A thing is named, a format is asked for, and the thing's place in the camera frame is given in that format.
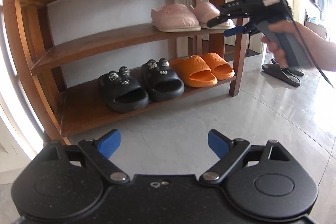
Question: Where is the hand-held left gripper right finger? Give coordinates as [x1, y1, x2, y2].
[200, 130, 291, 185]

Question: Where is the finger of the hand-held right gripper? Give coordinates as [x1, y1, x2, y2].
[206, 17, 233, 28]
[224, 25, 252, 37]

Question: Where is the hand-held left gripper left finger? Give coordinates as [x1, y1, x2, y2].
[43, 129, 130, 186]

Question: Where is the pink checked house slipper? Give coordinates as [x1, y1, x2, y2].
[189, 1, 236, 30]
[151, 3, 201, 32]

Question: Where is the orange textured slide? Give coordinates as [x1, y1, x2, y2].
[169, 55, 218, 88]
[201, 52, 235, 81]

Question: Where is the black slide with charms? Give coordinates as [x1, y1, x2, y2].
[141, 58, 185, 102]
[98, 66, 150, 113]

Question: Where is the wooden shoe rack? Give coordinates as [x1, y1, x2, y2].
[3, 0, 250, 146]

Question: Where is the person's right forearm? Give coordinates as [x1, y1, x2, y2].
[315, 34, 336, 72]

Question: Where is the person's right hand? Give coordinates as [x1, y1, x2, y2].
[261, 21, 319, 67]

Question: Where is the white door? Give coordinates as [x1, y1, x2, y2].
[248, 0, 297, 56]

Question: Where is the dark grey slide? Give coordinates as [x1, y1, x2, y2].
[272, 58, 305, 77]
[262, 63, 301, 87]

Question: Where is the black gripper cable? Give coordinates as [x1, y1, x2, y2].
[276, 0, 335, 88]

